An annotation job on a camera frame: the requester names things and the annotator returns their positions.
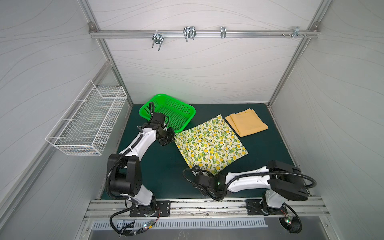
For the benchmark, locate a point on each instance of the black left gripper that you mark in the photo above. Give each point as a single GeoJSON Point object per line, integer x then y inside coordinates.
{"type": "Point", "coordinates": [171, 137]}

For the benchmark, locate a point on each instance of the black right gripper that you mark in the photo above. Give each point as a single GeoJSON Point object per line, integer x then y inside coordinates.
{"type": "Point", "coordinates": [199, 180]}

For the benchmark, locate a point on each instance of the lemon print skirt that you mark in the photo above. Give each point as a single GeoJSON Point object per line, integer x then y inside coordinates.
{"type": "Point", "coordinates": [211, 146]}

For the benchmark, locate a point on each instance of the yellow tan skirt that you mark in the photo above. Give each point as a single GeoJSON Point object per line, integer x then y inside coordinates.
{"type": "Point", "coordinates": [246, 123]}

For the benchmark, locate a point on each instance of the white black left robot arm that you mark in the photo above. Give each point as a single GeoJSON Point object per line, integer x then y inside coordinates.
{"type": "Point", "coordinates": [124, 178]}

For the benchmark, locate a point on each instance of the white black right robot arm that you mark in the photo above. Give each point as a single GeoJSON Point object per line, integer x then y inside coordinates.
{"type": "Point", "coordinates": [281, 182]}

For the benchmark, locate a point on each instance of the green plastic basket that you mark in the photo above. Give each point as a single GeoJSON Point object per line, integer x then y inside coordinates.
{"type": "Point", "coordinates": [179, 113]}

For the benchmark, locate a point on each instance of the metal U-bolt clamp left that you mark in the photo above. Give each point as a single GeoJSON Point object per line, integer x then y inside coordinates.
{"type": "Point", "coordinates": [157, 39]}

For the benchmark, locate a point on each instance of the metal u-bolt clamp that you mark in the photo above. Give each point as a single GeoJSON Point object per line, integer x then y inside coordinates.
{"type": "Point", "coordinates": [157, 39]}
{"type": "Point", "coordinates": [189, 33]}

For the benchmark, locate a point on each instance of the aluminium top crossbar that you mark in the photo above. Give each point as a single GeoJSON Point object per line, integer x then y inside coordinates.
{"type": "Point", "coordinates": [201, 34]}

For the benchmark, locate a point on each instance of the metal U-bolt clamp middle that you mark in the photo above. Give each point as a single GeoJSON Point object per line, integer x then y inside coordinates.
{"type": "Point", "coordinates": [189, 33]}

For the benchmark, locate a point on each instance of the white vent strip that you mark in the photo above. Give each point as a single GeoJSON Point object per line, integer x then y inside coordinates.
{"type": "Point", "coordinates": [173, 224]}

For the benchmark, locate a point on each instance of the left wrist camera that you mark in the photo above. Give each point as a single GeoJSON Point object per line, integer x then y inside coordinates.
{"type": "Point", "coordinates": [158, 118]}

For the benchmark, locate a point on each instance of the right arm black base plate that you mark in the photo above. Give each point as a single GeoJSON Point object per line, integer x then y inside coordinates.
{"type": "Point", "coordinates": [260, 207]}

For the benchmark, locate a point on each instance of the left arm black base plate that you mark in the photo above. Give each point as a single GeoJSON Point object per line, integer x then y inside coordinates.
{"type": "Point", "coordinates": [160, 208]}

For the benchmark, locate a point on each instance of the white wire wall basket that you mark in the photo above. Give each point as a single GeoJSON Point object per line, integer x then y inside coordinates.
{"type": "Point", "coordinates": [87, 124]}

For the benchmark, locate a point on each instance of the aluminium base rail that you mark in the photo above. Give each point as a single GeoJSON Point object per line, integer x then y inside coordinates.
{"type": "Point", "coordinates": [204, 208]}

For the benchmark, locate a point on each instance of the metal ring clamp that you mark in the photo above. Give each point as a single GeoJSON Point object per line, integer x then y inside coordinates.
{"type": "Point", "coordinates": [223, 32]}

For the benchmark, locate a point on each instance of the left rear frame post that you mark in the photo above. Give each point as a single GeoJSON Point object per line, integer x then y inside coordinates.
{"type": "Point", "coordinates": [91, 19]}

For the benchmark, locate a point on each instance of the metal bolt bracket right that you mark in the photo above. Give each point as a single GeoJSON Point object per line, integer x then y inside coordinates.
{"type": "Point", "coordinates": [296, 34]}

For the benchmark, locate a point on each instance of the aluminium corner frame post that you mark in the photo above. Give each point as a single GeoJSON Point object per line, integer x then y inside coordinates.
{"type": "Point", "coordinates": [303, 43]}

